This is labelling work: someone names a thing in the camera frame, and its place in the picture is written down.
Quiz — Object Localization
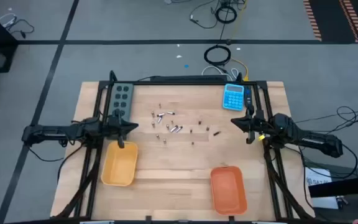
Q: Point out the grey power strip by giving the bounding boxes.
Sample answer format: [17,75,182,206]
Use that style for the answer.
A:
[108,83,135,123]

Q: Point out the orange plastic tray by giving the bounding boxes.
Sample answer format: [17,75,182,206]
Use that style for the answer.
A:
[209,166,248,216]

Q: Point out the yellow plastic tray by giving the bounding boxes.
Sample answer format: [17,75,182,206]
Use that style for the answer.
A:
[100,140,139,187]

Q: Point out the thin black cable bundle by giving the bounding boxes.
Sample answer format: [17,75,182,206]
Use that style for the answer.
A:
[293,105,358,133]

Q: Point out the small black remote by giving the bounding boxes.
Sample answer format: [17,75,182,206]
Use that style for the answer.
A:
[244,85,254,107]

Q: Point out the black bar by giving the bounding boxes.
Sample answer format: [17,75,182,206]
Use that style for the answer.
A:
[308,174,358,198]

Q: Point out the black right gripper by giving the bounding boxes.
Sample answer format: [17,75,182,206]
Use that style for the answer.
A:
[231,105,272,144]

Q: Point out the blue calculator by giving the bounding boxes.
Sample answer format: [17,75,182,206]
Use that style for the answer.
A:
[222,83,246,112]

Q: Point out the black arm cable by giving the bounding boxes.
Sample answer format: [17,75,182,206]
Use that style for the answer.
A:
[28,144,85,163]
[296,142,358,180]

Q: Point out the dark grey side table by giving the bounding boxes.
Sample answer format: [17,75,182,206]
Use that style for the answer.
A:
[301,161,358,224]

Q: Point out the white printed paper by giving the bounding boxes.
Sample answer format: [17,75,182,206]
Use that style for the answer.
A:
[305,167,339,210]

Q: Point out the black cable with plug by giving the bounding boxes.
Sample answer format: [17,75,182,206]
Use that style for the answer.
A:
[4,18,35,40]
[188,0,221,30]

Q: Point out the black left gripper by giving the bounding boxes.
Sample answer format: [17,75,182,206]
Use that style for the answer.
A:
[107,113,139,149]

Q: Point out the yellow cable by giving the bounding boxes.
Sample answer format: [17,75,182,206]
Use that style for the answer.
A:
[227,0,250,82]

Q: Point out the black metal table frame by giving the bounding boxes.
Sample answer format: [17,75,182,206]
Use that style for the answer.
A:
[53,70,316,224]

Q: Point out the coiled black cable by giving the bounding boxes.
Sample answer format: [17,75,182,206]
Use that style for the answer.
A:
[214,4,239,25]
[203,44,232,67]

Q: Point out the long black box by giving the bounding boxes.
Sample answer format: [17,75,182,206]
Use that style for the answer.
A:
[149,75,228,83]

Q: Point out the black mat orange striped edges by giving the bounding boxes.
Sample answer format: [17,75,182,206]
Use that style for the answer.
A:
[302,0,358,44]

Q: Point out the white cable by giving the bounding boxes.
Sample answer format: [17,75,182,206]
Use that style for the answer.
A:
[201,65,239,81]
[0,12,17,28]

